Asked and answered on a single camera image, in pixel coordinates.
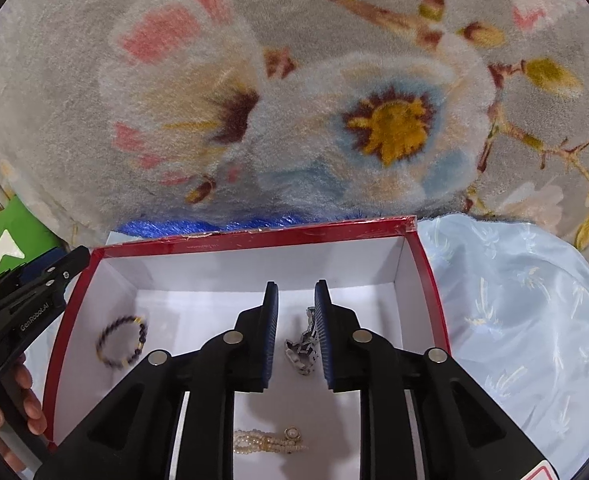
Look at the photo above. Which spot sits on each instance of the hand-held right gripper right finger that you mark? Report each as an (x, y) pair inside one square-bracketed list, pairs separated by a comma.
[(323, 335)]

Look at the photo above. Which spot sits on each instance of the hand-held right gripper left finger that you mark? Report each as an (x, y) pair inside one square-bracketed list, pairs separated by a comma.
[(272, 335)]

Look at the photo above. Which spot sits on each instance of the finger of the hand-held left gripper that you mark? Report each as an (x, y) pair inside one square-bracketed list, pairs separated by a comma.
[(64, 267)]

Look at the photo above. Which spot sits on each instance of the silver wristwatch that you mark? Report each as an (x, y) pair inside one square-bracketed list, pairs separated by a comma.
[(302, 352)]

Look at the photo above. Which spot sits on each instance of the red cardboard box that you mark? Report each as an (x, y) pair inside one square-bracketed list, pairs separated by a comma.
[(199, 280)]

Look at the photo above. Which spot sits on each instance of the light blue satin cloth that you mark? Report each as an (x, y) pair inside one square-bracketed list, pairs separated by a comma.
[(514, 310)]

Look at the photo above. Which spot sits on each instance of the grey floral blanket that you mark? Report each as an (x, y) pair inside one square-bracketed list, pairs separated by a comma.
[(324, 60)]

